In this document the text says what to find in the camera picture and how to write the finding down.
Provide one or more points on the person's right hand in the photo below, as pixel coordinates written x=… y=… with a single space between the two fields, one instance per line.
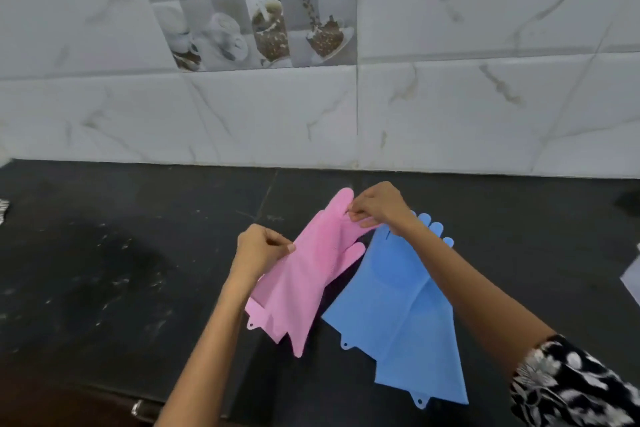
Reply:
x=382 y=204

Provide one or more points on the person's left hand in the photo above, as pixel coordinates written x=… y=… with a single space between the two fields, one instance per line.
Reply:
x=255 y=254

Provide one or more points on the clear plastic box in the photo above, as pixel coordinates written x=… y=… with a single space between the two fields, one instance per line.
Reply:
x=634 y=281

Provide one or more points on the person's right forearm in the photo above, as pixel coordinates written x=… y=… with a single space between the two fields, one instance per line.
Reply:
x=475 y=296

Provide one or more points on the person's left forearm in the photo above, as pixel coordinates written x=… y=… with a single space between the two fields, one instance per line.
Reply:
x=205 y=361

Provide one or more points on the patterned cloth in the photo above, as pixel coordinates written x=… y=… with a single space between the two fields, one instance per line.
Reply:
x=3 y=211

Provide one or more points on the black white patterned sleeve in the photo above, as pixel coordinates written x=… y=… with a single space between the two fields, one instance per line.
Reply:
x=570 y=386

